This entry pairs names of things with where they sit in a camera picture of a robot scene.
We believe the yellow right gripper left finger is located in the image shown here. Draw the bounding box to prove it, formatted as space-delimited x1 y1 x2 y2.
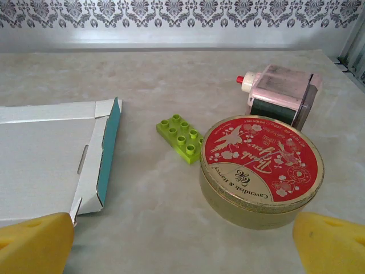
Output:
0 212 75 274

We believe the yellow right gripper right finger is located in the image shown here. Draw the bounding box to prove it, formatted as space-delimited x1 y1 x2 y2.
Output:
293 211 365 274

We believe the blue and white paper box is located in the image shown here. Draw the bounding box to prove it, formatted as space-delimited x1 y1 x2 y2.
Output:
0 96 123 229

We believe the round red gold candy tin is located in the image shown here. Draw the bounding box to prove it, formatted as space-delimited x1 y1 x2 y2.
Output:
198 115 325 231

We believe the pink pencil sharpener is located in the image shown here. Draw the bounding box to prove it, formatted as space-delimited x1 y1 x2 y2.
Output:
237 64 323 132

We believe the green toy building brick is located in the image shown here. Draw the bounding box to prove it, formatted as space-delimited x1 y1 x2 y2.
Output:
156 114 205 166

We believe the aluminium frame post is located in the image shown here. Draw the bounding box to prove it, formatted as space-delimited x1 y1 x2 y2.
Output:
338 0 365 92

